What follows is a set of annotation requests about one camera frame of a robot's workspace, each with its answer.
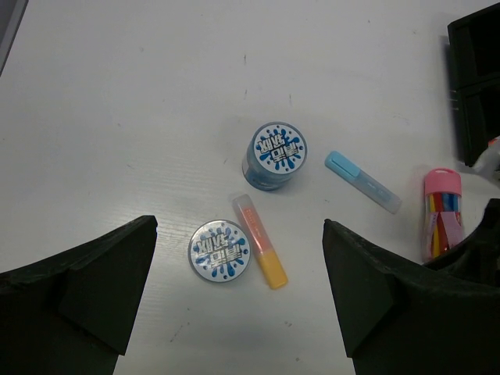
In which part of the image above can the blue highlighter marker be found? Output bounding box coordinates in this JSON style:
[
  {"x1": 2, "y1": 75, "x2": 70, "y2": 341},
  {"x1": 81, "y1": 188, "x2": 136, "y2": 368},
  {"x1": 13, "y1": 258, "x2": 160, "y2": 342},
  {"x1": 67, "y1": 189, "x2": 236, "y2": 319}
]
[{"x1": 324, "y1": 151, "x2": 402, "y2": 214}]

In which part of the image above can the orange yellow highlighter marker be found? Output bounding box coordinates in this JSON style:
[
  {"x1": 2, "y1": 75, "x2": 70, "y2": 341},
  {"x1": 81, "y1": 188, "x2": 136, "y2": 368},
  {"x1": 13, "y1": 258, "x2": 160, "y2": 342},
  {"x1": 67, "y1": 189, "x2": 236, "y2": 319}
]
[{"x1": 232, "y1": 195, "x2": 288, "y2": 290}]

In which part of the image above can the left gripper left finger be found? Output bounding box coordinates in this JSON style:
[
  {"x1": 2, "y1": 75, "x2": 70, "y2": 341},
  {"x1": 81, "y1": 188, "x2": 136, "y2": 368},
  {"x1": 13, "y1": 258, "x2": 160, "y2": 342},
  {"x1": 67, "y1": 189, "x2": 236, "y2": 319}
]
[{"x1": 1, "y1": 216, "x2": 158, "y2": 374}]

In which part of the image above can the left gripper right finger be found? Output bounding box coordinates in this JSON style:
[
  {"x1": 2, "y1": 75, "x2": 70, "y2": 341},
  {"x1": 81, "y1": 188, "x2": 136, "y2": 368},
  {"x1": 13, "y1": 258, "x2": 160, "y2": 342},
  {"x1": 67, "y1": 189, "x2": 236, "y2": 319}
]
[{"x1": 323, "y1": 220, "x2": 499, "y2": 374}]

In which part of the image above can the pink capped crayon tube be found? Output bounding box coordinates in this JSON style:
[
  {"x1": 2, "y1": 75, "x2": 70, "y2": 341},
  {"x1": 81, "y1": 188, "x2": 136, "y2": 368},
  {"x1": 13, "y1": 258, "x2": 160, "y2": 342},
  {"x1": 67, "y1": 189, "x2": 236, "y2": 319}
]
[{"x1": 423, "y1": 168, "x2": 464, "y2": 263}]

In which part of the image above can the blue tape roll rear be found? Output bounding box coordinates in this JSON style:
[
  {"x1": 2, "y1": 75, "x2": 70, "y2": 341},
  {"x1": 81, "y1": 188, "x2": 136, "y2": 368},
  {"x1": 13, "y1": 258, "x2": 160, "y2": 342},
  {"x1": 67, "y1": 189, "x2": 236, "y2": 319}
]
[{"x1": 242, "y1": 121, "x2": 308, "y2": 191}]

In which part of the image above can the blue tape roll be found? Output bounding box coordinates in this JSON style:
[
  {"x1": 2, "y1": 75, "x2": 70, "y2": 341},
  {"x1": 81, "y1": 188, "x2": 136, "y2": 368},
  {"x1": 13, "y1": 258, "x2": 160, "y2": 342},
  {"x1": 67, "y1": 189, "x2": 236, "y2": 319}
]
[
  {"x1": 187, "y1": 220, "x2": 252, "y2": 284},
  {"x1": 242, "y1": 121, "x2": 308, "y2": 191}
]

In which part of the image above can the blue tape roll front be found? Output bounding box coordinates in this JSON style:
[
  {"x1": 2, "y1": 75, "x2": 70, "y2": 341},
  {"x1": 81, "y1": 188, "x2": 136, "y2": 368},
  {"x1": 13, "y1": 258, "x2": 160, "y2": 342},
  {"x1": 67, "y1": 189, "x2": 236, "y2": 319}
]
[{"x1": 187, "y1": 220, "x2": 252, "y2": 284}]

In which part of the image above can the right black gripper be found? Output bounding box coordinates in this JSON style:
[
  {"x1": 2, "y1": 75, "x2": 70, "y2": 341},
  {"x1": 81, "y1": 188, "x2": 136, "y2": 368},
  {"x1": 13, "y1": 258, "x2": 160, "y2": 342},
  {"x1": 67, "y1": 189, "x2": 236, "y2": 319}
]
[{"x1": 424, "y1": 198, "x2": 499, "y2": 285}]

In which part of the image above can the black compartment organizer tray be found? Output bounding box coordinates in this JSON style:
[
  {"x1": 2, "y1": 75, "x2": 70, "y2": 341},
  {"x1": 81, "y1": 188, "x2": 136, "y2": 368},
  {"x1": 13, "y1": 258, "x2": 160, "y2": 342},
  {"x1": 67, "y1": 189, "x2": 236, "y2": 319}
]
[{"x1": 448, "y1": 3, "x2": 499, "y2": 166}]

